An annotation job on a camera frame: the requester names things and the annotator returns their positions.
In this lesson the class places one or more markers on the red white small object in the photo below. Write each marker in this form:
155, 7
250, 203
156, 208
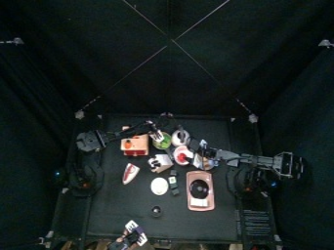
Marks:
179, 153

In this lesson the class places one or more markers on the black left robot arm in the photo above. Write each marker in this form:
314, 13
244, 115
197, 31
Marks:
88, 140

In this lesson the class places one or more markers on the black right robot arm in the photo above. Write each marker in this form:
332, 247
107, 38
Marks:
268, 161

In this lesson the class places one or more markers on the black round pot lid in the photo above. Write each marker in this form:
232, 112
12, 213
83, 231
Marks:
199, 188

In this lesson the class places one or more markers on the person's hand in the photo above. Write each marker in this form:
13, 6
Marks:
120, 243

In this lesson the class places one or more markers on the red toy food piece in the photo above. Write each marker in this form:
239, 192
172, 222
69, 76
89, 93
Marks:
181, 157

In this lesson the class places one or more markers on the white blue bowl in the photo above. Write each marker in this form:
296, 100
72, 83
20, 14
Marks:
204, 165

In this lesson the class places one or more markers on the white toy knife block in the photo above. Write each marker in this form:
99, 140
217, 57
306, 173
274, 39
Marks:
164, 162

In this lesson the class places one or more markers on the toy sushi cube green dot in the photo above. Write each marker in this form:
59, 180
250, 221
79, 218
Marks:
172, 179

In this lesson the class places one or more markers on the pink rectangular tray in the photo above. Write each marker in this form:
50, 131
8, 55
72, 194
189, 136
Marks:
211, 182

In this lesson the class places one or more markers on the white round plate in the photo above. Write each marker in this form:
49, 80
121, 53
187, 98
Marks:
159, 186

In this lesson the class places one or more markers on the white red toy iron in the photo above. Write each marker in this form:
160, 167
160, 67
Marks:
129, 172

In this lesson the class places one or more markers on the white toy rice block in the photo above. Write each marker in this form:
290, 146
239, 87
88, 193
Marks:
196, 202

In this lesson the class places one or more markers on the white text label panel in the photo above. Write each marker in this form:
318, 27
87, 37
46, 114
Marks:
256, 224

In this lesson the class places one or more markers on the white printed card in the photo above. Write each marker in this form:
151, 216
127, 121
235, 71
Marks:
135, 231

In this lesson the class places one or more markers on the grey frame corner bracket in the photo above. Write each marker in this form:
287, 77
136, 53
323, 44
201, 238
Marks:
252, 118
324, 43
79, 114

